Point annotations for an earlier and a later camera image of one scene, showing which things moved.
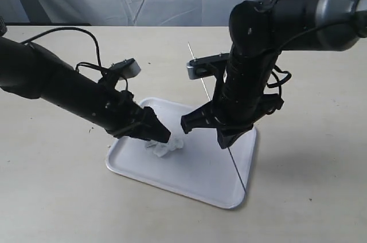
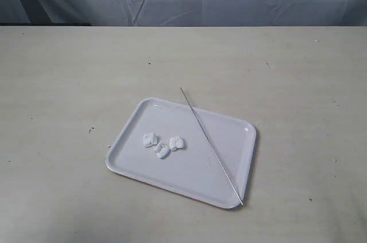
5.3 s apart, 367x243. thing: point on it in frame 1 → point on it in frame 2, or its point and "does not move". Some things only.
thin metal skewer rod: x=210 y=98 → x=211 y=148
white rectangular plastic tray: x=201 y=168 does not move
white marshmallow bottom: x=175 y=143 does not move
